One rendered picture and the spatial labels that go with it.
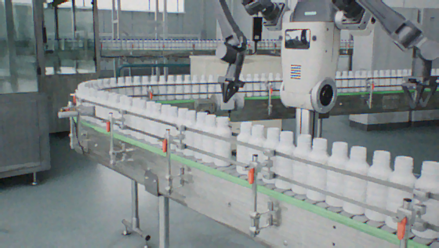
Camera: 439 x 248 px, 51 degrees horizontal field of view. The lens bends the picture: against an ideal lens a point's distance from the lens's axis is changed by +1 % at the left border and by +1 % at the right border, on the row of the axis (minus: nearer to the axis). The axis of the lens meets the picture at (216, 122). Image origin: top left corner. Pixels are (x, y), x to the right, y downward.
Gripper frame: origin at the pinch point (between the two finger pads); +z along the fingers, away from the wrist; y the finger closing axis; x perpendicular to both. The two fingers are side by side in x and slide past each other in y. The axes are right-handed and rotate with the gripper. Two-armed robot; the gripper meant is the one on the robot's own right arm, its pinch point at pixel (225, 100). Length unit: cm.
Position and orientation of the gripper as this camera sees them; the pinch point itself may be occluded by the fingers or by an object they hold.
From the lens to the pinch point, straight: 184.2
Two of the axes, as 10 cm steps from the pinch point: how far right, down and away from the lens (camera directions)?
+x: 7.3, 2.4, 6.4
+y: 6.2, 1.5, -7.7
